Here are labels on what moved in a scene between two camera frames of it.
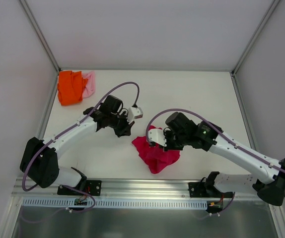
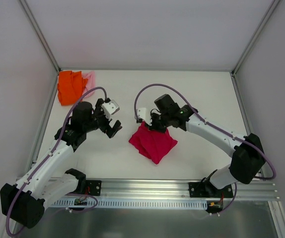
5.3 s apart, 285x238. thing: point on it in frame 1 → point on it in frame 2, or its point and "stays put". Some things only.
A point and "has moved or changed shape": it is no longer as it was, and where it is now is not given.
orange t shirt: x=70 y=87 stays put
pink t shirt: x=90 y=87 stays put
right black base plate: x=207 y=190 stays put
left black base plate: x=93 y=188 stays put
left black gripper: x=120 y=123 → x=105 y=124
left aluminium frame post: x=39 y=33 stays put
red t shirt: x=156 y=158 has moved or changed shape
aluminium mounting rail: x=153 y=189 stays put
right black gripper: x=169 y=140 → x=156 y=125
